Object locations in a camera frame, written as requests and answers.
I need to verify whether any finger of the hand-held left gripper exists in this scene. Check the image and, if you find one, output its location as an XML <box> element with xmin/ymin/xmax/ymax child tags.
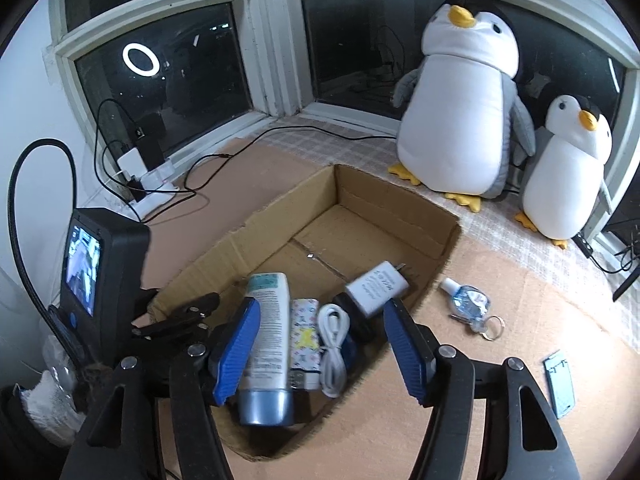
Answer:
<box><xmin>131</xmin><ymin>291</ymin><xmax>222</xmax><ymax>341</ymax></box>

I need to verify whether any patterned lighter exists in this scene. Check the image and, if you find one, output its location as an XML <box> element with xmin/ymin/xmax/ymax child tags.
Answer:
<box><xmin>287</xmin><ymin>298</ymin><xmax>322</xmax><ymax>391</ymax></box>

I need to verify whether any white charger adapter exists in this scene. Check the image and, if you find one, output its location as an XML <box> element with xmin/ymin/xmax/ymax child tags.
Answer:
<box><xmin>345</xmin><ymin>260</ymin><xmax>412</xmax><ymax>318</ymax></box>

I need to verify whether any thick black gripper cable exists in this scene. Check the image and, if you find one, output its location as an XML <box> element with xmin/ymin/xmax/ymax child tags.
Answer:
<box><xmin>7</xmin><ymin>139</ymin><xmax>86</xmax><ymax>361</ymax></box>

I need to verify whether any white plug adapter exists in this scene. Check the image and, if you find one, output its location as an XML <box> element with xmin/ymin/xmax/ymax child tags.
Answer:
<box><xmin>117</xmin><ymin>147</ymin><xmax>147</xmax><ymax>182</ymax></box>

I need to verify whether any white usb cable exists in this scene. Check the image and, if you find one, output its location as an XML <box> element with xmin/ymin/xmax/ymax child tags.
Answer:
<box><xmin>317</xmin><ymin>302</ymin><xmax>353</xmax><ymax>400</ymax></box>

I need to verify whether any small plush penguin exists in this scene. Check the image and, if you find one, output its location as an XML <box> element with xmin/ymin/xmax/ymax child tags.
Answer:
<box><xmin>515</xmin><ymin>94</ymin><xmax>615</xmax><ymax>250</ymax></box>

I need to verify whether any black ring light cable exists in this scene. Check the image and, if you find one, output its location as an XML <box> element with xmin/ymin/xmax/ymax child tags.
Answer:
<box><xmin>590</xmin><ymin>242</ymin><xmax>640</xmax><ymax>276</ymax></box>

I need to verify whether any black plug adapter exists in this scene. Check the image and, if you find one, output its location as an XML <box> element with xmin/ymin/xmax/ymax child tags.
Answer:
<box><xmin>136</xmin><ymin>127</ymin><xmax>167</xmax><ymax>172</ymax></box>

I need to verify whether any clear blue sanitizer bottle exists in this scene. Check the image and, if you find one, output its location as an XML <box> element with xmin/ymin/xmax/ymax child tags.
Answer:
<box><xmin>439</xmin><ymin>277</ymin><xmax>505</xmax><ymax>342</ymax></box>

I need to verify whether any black cylindrical stick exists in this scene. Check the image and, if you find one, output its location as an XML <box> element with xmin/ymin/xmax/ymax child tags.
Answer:
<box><xmin>332</xmin><ymin>292</ymin><xmax>376</xmax><ymax>343</ymax></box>

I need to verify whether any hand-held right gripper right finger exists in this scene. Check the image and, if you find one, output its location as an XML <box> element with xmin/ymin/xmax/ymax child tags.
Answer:
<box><xmin>382</xmin><ymin>297</ymin><xmax>581</xmax><ymax>480</ymax></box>

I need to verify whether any large plush penguin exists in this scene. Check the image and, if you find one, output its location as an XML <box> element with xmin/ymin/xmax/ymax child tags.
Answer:
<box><xmin>389</xmin><ymin>0</ymin><xmax>537</xmax><ymax>212</ymax></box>

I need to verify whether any cardboard box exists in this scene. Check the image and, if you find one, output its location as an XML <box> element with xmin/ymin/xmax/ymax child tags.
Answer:
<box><xmin>147</xmin><ymin>163</ymin><xmax>462</xmax><ymax>461</ymax></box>

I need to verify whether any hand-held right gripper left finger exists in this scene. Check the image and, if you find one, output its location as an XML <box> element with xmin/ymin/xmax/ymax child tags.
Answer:
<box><xmin>60</xmin><ymin>297</ymin><xmax>262</xmax><ymax>480</ymax></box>

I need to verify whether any checkered cloth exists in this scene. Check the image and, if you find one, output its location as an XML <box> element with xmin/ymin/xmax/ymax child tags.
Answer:
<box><xmin>220</xmin><ymin>115</ymin><xmax>640</xmax><ymax>351</ymax></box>

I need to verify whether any white power strip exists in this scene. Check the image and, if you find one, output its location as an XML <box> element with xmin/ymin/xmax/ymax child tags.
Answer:
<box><xmin>129</xmin><ymin>160</ymin><xmax>182</xmax><ymax>222</ymax></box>

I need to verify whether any tan blanket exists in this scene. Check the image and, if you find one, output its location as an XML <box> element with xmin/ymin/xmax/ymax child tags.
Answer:
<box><xmin>145</xmin><ymin>135</ymin><xmax>640</xmax><ymax>480</ymax></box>

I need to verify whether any blue phone stand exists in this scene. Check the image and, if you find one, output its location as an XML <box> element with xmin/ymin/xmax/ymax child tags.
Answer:
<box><xmin>544</xmin><ymin>350</ymin><xmax>576</xmax><ymax>420</ymax></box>

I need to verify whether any white tube with blue cap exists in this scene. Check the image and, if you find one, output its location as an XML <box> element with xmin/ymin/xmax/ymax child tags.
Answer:
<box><xmin>237</xmin><ymin>272</ymin><xmax>296</xmax><ymax>427</ymax></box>

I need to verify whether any black power cable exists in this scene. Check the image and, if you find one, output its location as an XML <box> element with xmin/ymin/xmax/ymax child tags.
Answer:
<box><xmin>97</xmin><ymin>97</ymin><xmax>401</xmax><ymax>223</ymax></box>

